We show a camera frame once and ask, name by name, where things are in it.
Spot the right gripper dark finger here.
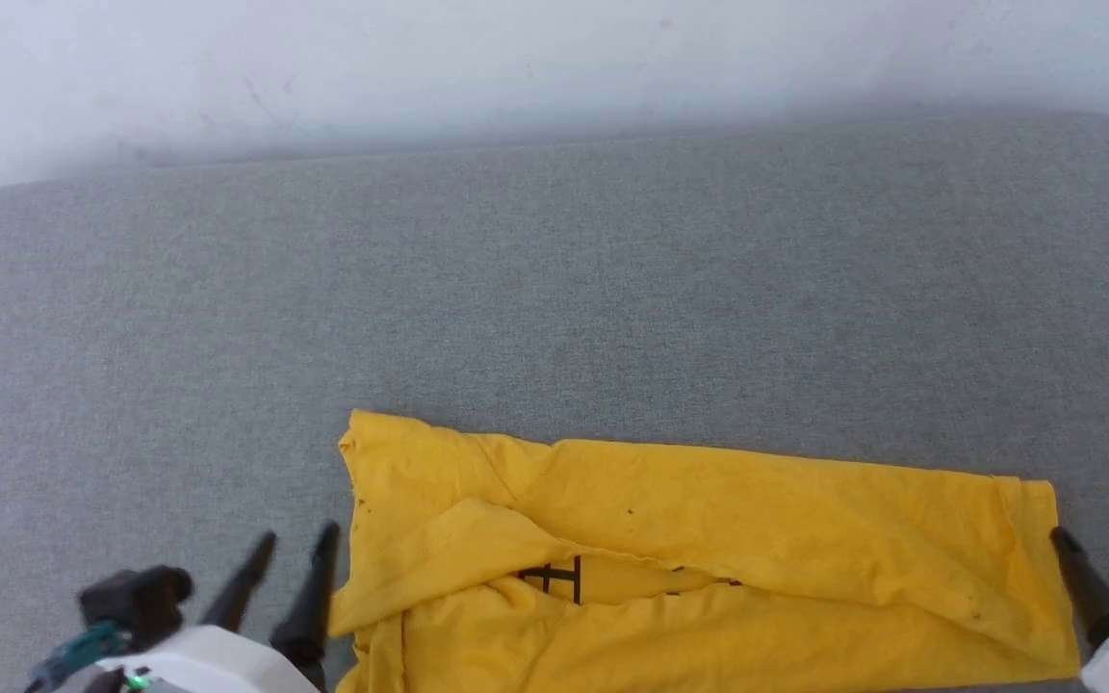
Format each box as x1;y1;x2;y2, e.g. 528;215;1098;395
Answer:
1049;526;1109;647

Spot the grey fabric sofa seat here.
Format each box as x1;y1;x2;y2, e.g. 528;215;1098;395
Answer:
0;108;1109;693

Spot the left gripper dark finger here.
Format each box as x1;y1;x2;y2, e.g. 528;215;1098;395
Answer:
270;522;342;690
202;530;279;632

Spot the yellow printed t-shirt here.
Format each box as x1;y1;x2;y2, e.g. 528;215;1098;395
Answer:
327;409;1083;693

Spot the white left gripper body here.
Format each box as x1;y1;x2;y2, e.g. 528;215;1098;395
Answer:
83;625;322;693

